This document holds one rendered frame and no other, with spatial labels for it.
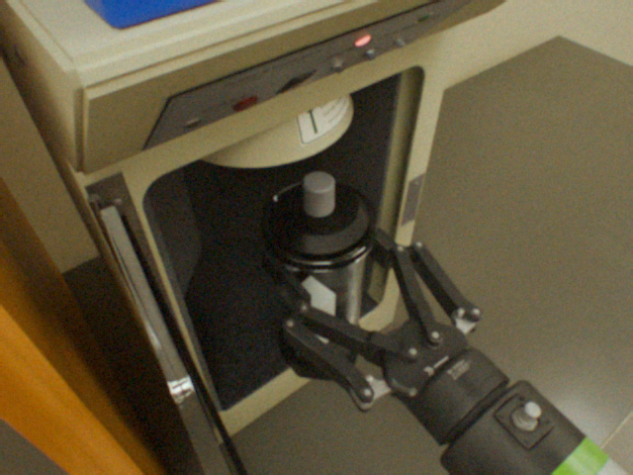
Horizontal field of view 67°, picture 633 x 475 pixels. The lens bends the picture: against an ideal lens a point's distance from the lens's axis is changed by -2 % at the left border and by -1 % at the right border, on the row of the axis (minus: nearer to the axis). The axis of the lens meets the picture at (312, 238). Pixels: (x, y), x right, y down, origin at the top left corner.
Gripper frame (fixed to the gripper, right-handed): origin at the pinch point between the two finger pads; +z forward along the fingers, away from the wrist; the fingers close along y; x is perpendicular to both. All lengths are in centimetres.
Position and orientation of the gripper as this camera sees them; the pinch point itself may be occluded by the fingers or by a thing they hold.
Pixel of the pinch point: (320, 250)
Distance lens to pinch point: 48.3
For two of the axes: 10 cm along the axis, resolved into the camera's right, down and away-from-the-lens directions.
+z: -5.9, -6.1, 5.3
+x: -0.1, 6.6, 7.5
